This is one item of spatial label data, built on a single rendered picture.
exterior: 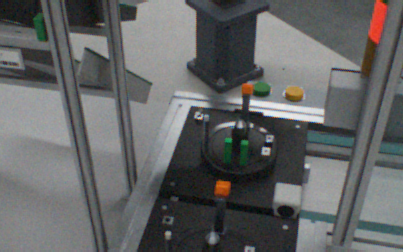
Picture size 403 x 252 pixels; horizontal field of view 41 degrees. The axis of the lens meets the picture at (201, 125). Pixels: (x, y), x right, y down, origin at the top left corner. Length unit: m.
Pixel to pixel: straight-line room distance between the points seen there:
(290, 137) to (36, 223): 0.51
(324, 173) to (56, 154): 0.56
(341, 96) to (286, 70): 0.70
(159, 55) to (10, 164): 0.51
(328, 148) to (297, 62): 0.43
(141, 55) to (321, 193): 0.68
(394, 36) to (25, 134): 0.86
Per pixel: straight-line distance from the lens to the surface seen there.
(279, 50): 1.50
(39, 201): 1.11
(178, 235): 0.85
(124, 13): 0.92
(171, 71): 1.41
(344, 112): 0.75
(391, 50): 0.67
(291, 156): 1.01
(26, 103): 1.36
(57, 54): 0.69
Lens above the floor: 1.65
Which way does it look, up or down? 40 degrees down
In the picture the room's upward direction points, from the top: straight up
